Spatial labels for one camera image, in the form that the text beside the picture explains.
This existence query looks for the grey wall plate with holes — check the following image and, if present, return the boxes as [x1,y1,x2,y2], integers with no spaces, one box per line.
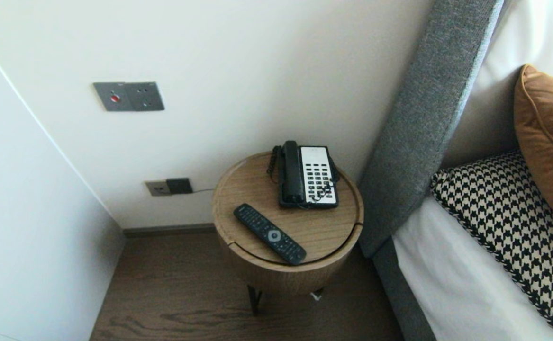
[126,81,165,111]

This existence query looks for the black white houndstooth pillow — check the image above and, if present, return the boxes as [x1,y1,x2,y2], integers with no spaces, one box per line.
[430,149,553,341]

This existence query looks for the black coiled telephone cord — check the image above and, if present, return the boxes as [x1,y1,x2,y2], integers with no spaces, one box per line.
[267,145,341,202]

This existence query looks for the dark grey bed frame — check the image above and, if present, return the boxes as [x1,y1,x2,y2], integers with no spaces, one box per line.
[372,237,438,341]

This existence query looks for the brown wooden baseboard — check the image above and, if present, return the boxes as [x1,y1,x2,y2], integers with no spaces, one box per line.
[123,224,216,238]

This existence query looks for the brown cushion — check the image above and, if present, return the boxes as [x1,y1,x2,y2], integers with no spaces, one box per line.
[514,64,553,240]

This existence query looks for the black metal table legs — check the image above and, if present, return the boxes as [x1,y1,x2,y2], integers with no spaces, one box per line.
[247,284,324,315]

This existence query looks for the white bed sheet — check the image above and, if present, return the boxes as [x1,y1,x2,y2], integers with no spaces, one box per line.
[392,194,553,341]

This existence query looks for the black remote control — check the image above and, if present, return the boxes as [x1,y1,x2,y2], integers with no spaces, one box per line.
[233,203,307,266]

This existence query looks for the brass wall socket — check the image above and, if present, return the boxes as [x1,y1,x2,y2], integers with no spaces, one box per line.
[145,180,172,197]

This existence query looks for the grey switch plate red button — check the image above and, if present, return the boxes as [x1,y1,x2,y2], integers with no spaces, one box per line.
[92,82,129,112]

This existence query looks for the round wooden bedside table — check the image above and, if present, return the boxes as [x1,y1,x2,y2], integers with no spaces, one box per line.
[211,151,365,266]

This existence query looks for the grey fabric headboard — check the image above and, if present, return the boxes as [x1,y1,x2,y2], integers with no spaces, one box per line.
[358,0,507,259]

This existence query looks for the curved wooden table drawer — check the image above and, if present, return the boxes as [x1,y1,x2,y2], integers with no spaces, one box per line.
[219,224,363,297]

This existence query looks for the black telephone handset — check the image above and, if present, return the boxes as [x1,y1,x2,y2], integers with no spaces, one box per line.
[281,140,305,204]

